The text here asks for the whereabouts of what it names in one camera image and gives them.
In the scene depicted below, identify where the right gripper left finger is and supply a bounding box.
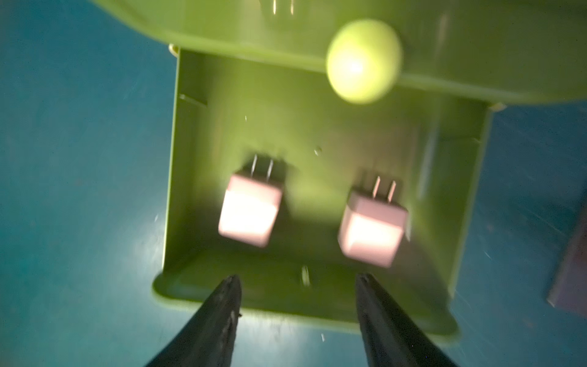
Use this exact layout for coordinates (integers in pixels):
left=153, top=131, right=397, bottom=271
left=147, top=275, right=242, bottom=367

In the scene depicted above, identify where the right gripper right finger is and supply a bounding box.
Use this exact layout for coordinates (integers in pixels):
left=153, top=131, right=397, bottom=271
left=356, top=273, right=455, bottom=367

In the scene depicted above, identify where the green drawer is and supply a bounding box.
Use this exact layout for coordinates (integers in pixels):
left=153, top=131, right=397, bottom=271
left=99, top=1, right=586, bottom=104
left=153, top=50, right=491, bottom=340

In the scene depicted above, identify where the pink blossom artificial tree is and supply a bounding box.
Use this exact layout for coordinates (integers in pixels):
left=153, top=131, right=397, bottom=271
left=547, top=215, right=586, bottom=318

